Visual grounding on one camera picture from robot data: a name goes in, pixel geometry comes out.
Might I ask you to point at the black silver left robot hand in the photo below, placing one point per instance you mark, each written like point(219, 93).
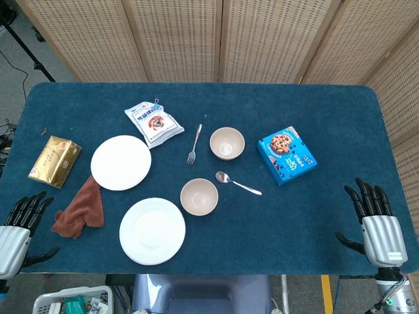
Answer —
point(13, 238)

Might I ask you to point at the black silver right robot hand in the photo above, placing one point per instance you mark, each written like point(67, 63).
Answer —
point(383, 238)

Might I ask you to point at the ribbed rim white plate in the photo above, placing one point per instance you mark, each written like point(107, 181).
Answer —
point(152, 231)

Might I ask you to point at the off-white bowl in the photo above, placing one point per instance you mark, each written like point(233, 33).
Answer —
point(199, 197)
point(227, 143)

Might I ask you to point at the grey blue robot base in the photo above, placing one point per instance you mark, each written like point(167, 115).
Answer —
point(203, 282)

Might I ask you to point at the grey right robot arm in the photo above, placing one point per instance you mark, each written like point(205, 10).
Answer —
point(401, 294)

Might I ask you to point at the brown cloth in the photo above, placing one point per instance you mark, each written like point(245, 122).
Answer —
point(78, 212)

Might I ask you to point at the white plastic basket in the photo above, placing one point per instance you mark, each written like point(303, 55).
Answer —
point(65, 291)

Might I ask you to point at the gold foil package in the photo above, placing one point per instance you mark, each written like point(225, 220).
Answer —
point(55, 162)

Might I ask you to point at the dark blue tablecloth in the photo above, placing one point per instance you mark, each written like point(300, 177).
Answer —
point(294, 229)

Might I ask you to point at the teal plastic packet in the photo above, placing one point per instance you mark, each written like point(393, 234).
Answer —
point(73, 304)

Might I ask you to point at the white metal pole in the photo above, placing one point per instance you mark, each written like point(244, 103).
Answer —
point(284, 294)

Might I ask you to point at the blue cookie box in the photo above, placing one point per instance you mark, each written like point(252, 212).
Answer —
point(284, 153)

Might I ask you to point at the smooth white plate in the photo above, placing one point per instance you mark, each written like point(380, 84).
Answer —
point(121, 162)

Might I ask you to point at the wicker folding screen panel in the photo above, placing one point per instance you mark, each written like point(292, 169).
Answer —
point(360, 39)
point(404, 108)
point(278, 36)
point(176, 36)
point(85, 36)

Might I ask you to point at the silver metal spoon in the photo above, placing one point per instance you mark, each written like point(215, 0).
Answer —
point(222, 177)

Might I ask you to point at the black tripod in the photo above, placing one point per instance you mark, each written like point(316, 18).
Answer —
point(39, 67)

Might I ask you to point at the white snack bag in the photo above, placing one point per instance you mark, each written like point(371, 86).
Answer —
point(155, 126)

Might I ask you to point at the silver metal fork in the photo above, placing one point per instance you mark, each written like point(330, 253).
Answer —
point(190, 158)

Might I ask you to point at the blue binder clip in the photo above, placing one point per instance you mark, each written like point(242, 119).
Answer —
point(156, 106)

